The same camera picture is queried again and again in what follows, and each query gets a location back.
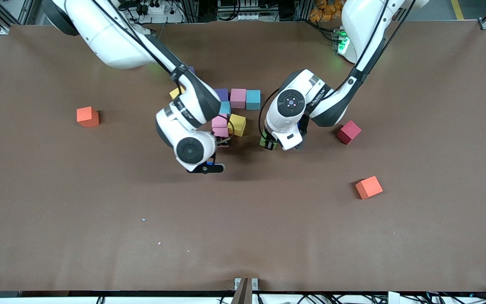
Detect orange foam block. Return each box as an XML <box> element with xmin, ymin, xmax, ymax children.
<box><xmin>76</xmin><ymin>106</ymin><xmax>100</xmax><ymax>128</ymax></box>
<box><xmin>355</xmin><ymin>176</ymin><xmax>384</xmax><ymax>200</ymax></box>

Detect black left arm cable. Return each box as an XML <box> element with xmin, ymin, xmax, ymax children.
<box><xmin>258</xmin><ymin>89</ymin><xmax>282</xmax><ymax>142</ymax></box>

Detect green foam block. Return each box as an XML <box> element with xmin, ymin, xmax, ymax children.
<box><xmin>259</xmin><ymin>135</ymin><xmax>278</xmax><ymax>151</ymax></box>

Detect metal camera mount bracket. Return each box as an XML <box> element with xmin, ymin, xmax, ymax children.
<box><xmin>234</xmin><ymin>277</ymin><xmax>259</xmax><ymax>304</ymax></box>

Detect red foam block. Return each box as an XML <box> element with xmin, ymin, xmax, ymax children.
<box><xmin>336</xmin><ymin>120</ymin><xmax>362</xmax><ymax>145</ymax></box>

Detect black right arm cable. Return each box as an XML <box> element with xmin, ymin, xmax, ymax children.
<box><xmin>217</xmin><ymin>113</ymin><xmax>232</xmax><ymax>146</ymax></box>

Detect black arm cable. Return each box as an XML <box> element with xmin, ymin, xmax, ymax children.
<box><xmin>258</xmin><ymin>89</ymin><xmax>282</xmax><ymax>142</ymax></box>
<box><xmin>217</xmin><ymin>113</ymin><xmax>232</xmax><ymax>146</ymax></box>

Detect white power strip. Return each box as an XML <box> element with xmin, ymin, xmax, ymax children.
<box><xmin>135</xmin><ymin>0</ymin><xmax>184</xmax><ymax>24</ymax></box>

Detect orange mesh bag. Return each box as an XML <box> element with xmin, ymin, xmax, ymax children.
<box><xmin>309</xmin><ymin>0</ymin><xmax>345</xmax><ymax>23</ymax></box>

